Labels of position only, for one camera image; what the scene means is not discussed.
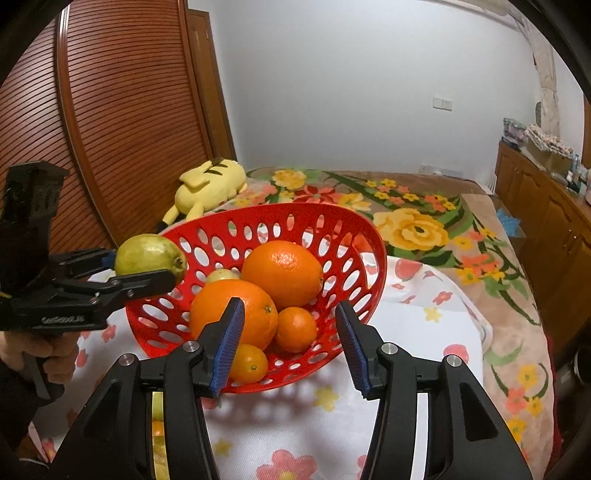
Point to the red perforated plastic basket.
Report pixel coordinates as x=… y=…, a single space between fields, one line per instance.
x=346 y=244

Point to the clutter on cabinet top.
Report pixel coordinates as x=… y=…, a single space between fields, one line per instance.
x=549 y=152

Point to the wooden louvered wardrobe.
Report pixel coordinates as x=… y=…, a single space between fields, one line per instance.
x=126 y=97

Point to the white strawberry flower blanket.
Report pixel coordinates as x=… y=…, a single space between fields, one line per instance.
x=316 y=428

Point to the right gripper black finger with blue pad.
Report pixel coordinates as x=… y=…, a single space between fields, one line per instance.
x=467 y=437
x=111 y=436
x=82 y=263

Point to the floral bed quilt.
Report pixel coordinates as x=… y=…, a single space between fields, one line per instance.
x=451 y=225

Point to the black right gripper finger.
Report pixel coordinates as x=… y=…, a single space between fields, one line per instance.
x=117 y=290

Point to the large orange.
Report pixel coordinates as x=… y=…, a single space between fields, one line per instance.
x=260 y=312

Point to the small green guava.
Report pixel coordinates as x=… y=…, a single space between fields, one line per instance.
x=150 y=252

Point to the yellow plush toy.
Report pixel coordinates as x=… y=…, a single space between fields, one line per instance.
x=205 y=188

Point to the orange inside basket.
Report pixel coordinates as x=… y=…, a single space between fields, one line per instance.
x=288 y=272

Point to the small orange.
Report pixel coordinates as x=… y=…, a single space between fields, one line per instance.
x=249 y=365

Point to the wooden side cabinet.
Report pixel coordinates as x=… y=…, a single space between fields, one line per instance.
x=556 y=252

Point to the person's left hand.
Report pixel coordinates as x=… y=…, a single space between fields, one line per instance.
x=60 y=353

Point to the small green apple back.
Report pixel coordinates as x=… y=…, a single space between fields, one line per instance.
x=222 y=274

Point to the white wall switch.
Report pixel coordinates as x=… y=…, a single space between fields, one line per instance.
x=442 y=104

